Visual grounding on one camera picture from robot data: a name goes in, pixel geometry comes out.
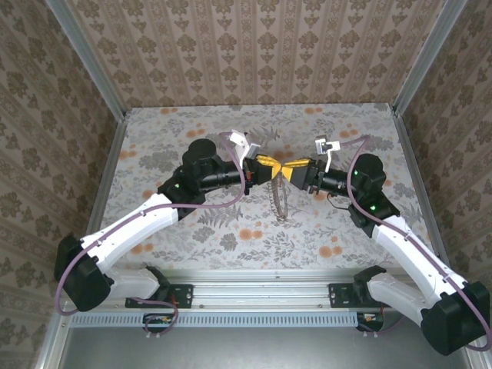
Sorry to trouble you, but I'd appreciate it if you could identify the grey slotted cable duct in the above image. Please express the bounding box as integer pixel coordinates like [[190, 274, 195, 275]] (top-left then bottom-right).
[[71, 311, 358, 327]]

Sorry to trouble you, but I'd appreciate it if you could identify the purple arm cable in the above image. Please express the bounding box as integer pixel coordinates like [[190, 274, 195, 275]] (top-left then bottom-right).
[[340, 135, 488, 353], [55, 131, 248, 335]]

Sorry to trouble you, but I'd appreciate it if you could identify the thin metal chain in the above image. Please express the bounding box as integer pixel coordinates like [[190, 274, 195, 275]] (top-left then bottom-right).
[[268, 168, 295, 221]]

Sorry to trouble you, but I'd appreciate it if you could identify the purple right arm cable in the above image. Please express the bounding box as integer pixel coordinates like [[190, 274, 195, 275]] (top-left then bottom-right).
[[340, 135, 488, 353]]

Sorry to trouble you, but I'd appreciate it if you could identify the aluminium frame rail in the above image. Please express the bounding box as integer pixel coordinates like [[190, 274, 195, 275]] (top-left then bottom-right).
[[57, 268, 472, 311]]

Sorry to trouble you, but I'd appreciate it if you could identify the aluminium corner post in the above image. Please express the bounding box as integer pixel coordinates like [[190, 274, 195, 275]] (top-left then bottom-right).
[[45, 0, 128, 120], [391, 0, 468, 116]]

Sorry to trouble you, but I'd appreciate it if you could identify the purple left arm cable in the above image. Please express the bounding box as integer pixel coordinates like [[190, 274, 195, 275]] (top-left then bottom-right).
[[55, 131, 248, 335]]

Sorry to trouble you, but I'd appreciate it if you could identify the aluminium side rail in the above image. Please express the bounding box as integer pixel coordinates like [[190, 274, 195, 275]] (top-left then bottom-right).
[[82, 115, 130, 247], [391, 107, 454, 280]]

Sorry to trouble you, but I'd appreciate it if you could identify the grey sheet metal panel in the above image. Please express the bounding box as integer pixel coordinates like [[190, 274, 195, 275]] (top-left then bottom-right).
[[34, 309, 492, 369]]

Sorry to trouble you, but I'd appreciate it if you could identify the black connector box with wires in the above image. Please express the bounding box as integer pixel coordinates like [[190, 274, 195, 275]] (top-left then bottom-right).
[[142, 313, 176, 334], [355, 311, 385, 332]]

